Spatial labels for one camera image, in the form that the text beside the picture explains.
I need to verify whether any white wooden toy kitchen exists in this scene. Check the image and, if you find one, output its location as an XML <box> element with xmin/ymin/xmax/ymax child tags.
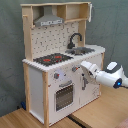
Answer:
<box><xmin>22</xmin><ymin>2</ymin><xmax>105</xmax><ymax>127</ymax></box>

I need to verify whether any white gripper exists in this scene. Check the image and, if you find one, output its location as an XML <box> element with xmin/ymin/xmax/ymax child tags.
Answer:
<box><xmin>80</xmin><ymin>61</ymin><xmax>100</xmax><ymax>80</ymax></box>

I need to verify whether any grey toy sink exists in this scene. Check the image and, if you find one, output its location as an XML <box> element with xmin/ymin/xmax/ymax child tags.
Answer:
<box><xmin>65</xmin><ymin>47</ymin><xmax>95</xmax><ymax>55</ymax></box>

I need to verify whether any right stove knob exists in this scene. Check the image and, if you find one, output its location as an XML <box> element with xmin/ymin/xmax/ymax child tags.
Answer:
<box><xmin>72</xmin><ymin>66</ymin><xmax>80</xmax><ymax>72</ymax></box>

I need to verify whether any white oven door with window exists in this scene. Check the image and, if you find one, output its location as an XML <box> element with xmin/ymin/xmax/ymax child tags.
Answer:
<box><xmin>55</xmin><ymin>81</ymin><xmax>74</xmax><ymax>111</ymax></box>

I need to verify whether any grey range hood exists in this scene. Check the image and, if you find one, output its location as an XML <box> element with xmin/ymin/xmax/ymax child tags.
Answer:
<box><xmin>34</xmin><ymin>6</ymin><xmax>64</xmax><ymax>27</ymax></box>

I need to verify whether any stove knob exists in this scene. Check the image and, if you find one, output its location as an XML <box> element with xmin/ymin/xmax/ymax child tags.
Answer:
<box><xmin>54</xmin><ymin>73</ymin><xmax>60</xmax><ymax>79</ymax></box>
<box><xmin>72</xmin><ymin>66</ymin><xmax>80</xmax><ymax>72</ymax></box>

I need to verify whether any left stove knob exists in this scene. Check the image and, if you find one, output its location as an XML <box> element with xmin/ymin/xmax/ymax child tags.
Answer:
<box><xmin>54</xmin><ymin>73</ymin><xmax>60</xmax><ymax>79</ymax></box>

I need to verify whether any black toy faucet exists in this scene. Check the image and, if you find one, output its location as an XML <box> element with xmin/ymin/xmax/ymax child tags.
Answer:
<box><xmin>67</xmin><ymin>33</ymin><xmax>82</xmax><ymax>49</ymax></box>

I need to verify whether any black stovetop with red burners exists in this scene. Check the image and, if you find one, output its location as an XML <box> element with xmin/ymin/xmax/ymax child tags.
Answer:
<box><xmin>34</xmin><ymin>53</ymin><xmax>70</xmax><ymax>66</ymax></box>

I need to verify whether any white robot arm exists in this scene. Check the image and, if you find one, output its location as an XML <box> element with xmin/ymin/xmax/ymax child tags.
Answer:
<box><xmin>81</xmin><ymin>61</ymin><xmax>128</xmax><ymax>89</ymax></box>

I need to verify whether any white toy microwave door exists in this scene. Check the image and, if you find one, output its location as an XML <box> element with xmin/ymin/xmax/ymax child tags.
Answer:
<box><xmin>88</xmin><ymin>3</ymin><xmax>93</xmax><ymax>22</ymax></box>

